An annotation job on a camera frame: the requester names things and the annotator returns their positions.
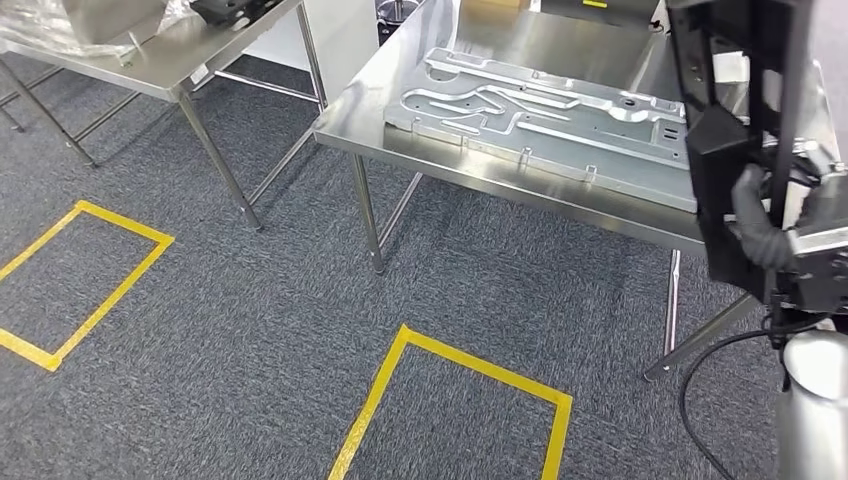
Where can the clear plastic wrapped panel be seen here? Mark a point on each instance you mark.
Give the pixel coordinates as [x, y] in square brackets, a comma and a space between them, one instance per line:
[66, 26]

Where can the steel workbench table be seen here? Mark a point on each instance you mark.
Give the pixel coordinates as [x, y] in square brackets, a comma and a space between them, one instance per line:
[371, 112]

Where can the white partition cabinet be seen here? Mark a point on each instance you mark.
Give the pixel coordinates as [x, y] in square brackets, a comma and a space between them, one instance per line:
[331, 40]

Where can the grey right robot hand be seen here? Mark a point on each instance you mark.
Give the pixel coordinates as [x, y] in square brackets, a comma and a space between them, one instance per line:
[758, 225]

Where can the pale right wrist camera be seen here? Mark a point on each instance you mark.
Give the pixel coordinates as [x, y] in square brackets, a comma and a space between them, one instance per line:
[821, 278]

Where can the black plastic frame part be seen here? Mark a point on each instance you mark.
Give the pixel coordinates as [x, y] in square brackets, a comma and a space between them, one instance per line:
[712, 152]
[225, 10]

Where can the white label sticker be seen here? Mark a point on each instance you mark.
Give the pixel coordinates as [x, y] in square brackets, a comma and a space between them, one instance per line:
[200, 74]

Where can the stamped grey metal panel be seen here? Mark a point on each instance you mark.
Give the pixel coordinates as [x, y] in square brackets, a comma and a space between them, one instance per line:
[563, 152]

